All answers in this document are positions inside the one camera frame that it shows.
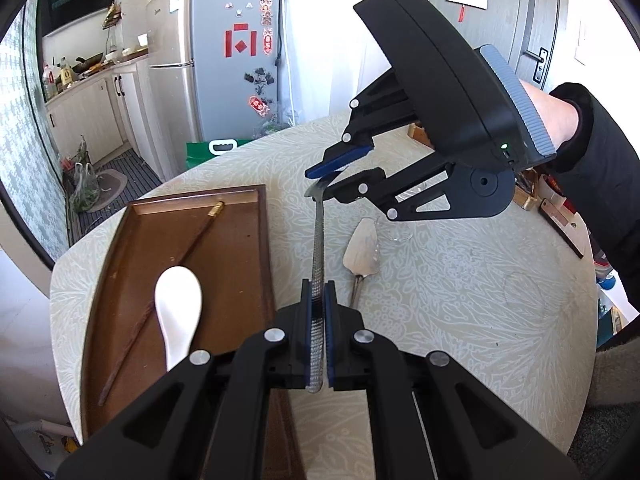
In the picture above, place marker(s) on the white ceramic rice spoon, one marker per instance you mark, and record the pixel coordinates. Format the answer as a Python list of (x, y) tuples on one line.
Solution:
[(178, 306)]

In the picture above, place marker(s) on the right hand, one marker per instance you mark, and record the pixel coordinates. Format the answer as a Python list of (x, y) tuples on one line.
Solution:
[(560, 118)]

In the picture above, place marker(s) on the clear drinking glass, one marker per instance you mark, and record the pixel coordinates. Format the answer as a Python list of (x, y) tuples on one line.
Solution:
[(396, 233)]

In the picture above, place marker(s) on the green white bag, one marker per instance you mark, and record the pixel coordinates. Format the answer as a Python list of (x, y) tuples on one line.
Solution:
[(198, 153)]

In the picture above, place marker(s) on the brown wooden tray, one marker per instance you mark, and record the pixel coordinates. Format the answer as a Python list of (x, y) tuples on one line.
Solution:
[(157, 424)]

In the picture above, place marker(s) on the textured handle metal spoon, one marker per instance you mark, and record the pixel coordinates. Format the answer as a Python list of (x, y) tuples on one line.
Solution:
[(315, 381)]

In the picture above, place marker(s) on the oval floor mat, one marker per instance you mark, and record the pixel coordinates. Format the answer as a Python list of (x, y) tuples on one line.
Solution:
[(102, 190)]

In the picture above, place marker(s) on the white kitchen cabinet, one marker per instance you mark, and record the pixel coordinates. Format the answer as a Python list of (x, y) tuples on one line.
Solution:
[(105, 111)]

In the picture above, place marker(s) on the plastic bag with vegetables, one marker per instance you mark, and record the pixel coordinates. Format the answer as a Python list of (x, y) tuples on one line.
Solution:
[(80, 179)]

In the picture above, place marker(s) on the brown wooden chopstick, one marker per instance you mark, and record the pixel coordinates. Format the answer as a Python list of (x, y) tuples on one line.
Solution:
[(212, 215)]

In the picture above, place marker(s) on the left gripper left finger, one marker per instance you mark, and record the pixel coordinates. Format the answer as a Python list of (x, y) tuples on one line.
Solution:
[(292, 365)]

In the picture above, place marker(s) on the black sleeved right forearm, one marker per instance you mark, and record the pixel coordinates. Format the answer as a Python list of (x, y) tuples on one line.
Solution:
[(598, 171)]

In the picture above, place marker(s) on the silver refrigerator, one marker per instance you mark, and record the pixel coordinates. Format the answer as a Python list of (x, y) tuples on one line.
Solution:
[(214, 72)]

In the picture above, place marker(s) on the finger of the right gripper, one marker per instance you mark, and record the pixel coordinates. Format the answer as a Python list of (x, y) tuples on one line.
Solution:
[(366, 184), (337, 157)]

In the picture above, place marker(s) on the grey door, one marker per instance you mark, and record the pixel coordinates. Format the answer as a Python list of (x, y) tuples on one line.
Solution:
[(523, 31)]

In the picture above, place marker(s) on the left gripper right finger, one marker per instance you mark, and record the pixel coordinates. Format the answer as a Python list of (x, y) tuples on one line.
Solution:
[(345, 370)]

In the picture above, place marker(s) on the metal cake server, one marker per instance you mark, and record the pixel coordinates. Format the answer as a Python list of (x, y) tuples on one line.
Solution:
[(361, 257)]

